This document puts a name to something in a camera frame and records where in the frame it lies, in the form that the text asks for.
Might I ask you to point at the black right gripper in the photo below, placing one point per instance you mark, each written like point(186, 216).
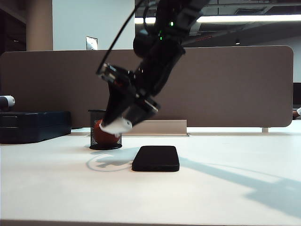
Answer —
point(152, 77)

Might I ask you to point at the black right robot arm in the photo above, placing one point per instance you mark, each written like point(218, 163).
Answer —
point(169, 23)

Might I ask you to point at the orange ball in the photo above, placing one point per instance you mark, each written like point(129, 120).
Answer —
point(103, 139)

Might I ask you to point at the black mesh pen holder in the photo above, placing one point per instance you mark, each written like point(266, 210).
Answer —
point(94, 141)

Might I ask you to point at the black smartphone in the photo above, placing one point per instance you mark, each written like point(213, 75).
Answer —
point(155, 159)

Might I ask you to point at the dark blue box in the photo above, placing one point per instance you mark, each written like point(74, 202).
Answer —
point(30, 127)

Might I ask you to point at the brown desk divider panel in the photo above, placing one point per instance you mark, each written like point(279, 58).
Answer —
point(235, 87)

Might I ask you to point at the white grey cylindrical device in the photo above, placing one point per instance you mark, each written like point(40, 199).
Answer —
point(7, 102)

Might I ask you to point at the black ceiling spotlight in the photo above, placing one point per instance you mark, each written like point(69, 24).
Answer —
point(237, 42)

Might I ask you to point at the white divider support foot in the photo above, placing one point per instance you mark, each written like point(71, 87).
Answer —
point(265, 130)

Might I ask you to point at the long ceiling light strip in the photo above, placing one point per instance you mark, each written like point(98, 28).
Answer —
point(247, 18)

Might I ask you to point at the computer monitor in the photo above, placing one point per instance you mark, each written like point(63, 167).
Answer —
point(297, 93)

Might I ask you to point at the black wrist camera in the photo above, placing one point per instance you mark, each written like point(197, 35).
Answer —
point(115, 74)

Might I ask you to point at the silver metal wall plate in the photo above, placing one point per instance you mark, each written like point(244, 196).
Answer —
point(91, 43)

